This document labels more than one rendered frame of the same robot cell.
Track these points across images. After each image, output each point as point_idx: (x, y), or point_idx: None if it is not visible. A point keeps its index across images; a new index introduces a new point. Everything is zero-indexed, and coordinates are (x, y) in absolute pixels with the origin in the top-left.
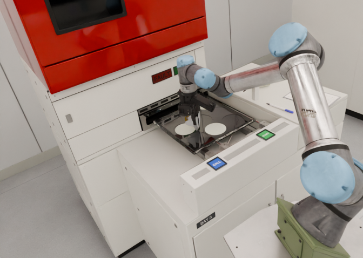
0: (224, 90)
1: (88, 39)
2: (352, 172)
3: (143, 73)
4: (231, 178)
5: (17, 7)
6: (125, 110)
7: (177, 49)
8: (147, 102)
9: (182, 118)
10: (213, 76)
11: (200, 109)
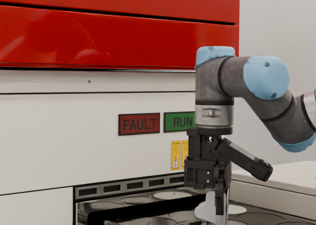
0: (302, 120)
1: None
2: None
3: (104, 102)
4: None
5: None
6: (48, 177)
7: (177, 77)
8: (99, 176)
9: (177, 221)
10: (285, 73)
11: (229, 187)
